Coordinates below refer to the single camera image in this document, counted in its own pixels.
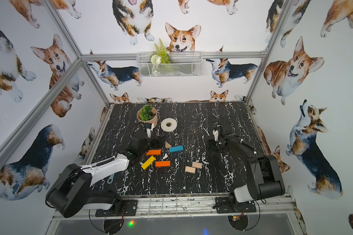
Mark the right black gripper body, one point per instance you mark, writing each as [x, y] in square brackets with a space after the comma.
[215, 145]

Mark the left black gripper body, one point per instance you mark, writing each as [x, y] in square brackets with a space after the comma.
[154, 142]

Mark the natural wood triangle block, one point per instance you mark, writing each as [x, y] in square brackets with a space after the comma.
[167, 145]

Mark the blue rectangular block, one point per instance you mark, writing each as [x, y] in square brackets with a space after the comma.
[176, 149]

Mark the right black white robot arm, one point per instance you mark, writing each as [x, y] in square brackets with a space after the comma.
[263, 176]

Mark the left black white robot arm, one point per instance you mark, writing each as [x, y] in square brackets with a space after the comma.
[72, 191]

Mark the upper orange rectangular block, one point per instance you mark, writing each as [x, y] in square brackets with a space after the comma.
[154, 152]

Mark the orange rectangular block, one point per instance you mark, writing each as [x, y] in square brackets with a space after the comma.
[154, 152]
[163, 164]

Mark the yellow rectangular block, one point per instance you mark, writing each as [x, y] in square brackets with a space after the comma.
[148, 162]

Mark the white tape roll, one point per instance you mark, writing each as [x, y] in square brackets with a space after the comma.
[169, 125]

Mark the lower orange rectangular block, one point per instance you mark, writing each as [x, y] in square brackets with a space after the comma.
[163, 164]

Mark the terracotta pot with green plant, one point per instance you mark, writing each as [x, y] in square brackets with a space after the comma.
[148, 114]

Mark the right natural wood block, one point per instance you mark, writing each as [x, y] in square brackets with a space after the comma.
[197, 165]

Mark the left natural wood block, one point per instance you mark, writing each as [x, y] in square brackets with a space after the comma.
[190, 169]

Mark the teal plastic spatula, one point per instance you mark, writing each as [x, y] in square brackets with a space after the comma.
[110, 179]

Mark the green fern with white flower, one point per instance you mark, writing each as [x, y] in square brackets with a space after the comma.
[160, 55]

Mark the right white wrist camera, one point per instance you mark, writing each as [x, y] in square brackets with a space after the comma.
[216, 134]

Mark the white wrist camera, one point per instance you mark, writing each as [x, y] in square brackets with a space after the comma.
[216, 134]
[149, 130]

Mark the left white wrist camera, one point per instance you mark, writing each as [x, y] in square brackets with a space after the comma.
[149, 130]

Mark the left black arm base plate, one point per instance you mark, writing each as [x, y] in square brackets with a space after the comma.
[128, 207]

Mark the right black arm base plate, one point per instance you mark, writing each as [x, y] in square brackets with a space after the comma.
[230, 205]

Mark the white wire wall basket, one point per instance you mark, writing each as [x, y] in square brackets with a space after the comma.
[175, 64]

